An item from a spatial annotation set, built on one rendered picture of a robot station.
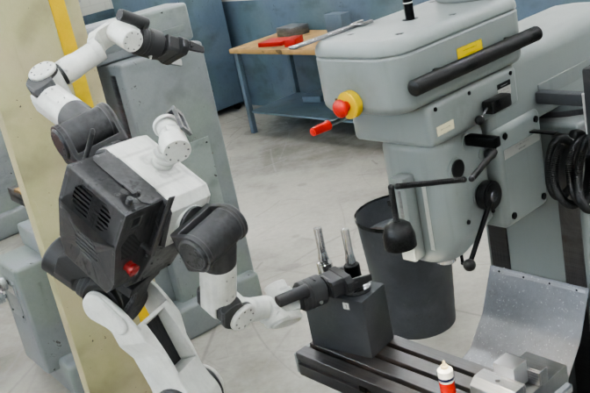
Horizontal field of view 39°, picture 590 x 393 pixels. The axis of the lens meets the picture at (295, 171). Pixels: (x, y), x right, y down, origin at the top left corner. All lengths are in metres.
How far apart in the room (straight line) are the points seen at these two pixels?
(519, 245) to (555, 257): 0.11
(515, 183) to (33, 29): 1.92
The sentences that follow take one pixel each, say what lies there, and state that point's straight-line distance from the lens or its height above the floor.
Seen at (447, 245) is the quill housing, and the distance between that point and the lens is 1.98.
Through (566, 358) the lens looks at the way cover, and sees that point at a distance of 2.42.
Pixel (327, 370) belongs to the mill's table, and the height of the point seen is 0.88.
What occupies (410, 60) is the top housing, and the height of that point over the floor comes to 1.84.
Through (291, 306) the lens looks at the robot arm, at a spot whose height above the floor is 1.14.
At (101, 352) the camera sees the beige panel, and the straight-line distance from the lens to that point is 3.60.
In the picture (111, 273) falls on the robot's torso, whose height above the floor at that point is 1.47.
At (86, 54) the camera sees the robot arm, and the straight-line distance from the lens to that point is 2.40.
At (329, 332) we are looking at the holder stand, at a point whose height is 0.96.
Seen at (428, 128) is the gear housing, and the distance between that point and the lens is 1.82.
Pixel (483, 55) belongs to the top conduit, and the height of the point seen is 1.80.
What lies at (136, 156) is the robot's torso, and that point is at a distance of 2.02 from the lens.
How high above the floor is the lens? 2.21
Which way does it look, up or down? 18 degrees down
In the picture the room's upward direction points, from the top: 12 degrees counter-clockwise
